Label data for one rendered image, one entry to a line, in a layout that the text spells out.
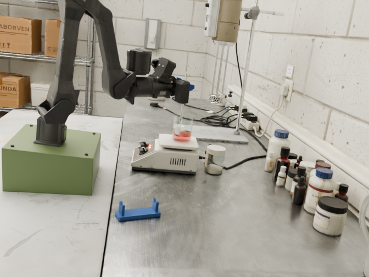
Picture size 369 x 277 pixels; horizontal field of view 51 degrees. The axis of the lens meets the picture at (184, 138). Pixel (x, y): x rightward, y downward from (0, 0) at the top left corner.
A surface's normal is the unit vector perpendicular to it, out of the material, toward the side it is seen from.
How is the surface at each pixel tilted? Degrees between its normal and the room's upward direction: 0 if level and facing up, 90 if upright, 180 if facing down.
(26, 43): 87
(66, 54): 93
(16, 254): 0
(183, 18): 90
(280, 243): 0
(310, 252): 0
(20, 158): 90
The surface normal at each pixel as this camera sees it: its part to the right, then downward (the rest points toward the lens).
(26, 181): 0.12, 0.29
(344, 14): -0.99, -0.07
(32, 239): 0.11, -0.96
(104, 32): 0.51, 0.33
